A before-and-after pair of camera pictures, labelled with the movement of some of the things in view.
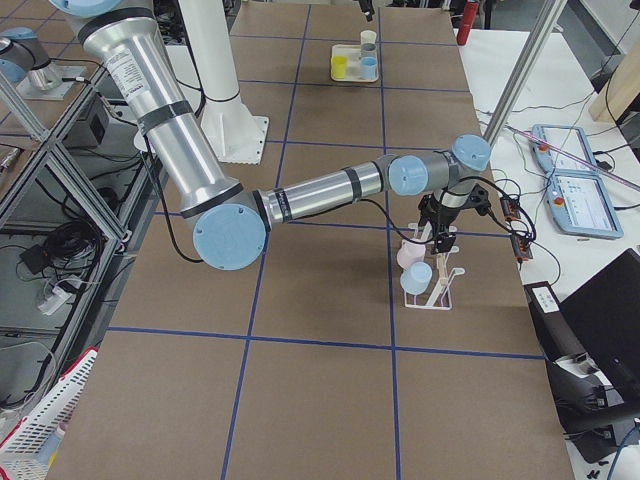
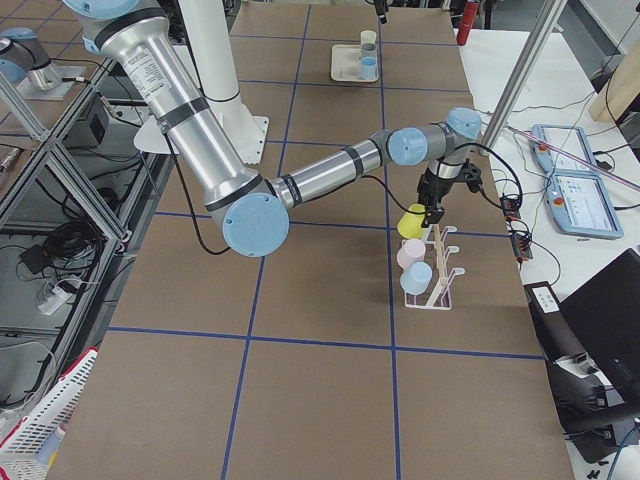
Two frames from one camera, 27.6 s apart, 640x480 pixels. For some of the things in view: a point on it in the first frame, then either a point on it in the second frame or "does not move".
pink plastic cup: x=409 y=254 does not move
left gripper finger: x=367 y=7 to x=382 y=9
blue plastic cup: x=369 y=66 does not move
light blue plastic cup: x=416 y=279 does not move
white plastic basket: x=20 y=452 does not move
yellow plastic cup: x=338 y=66 to x=410 y=225
